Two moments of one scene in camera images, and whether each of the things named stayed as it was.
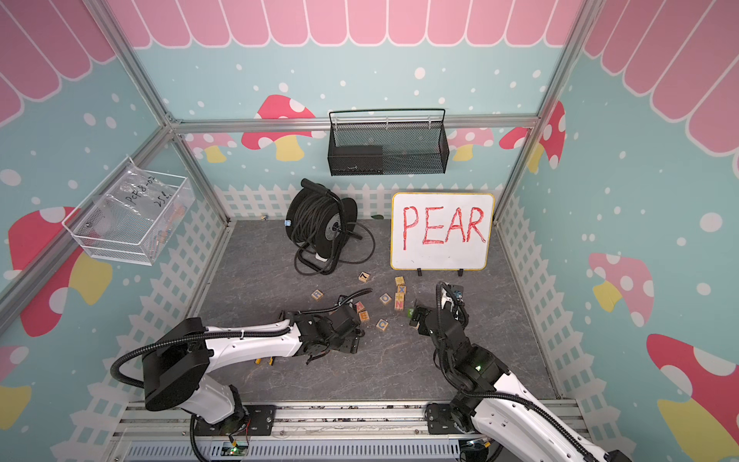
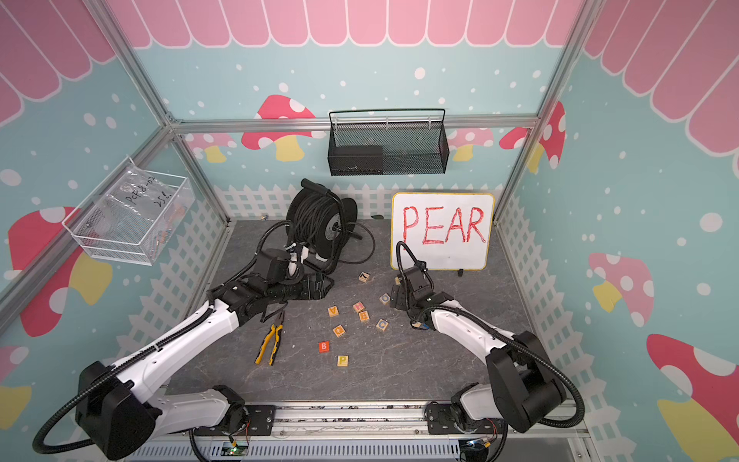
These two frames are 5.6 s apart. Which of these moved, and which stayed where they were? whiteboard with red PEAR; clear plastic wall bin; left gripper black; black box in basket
Moved: left gripper black
Stayed: clear plastic wall bin; black box in basket; whiteboard with red PEAR
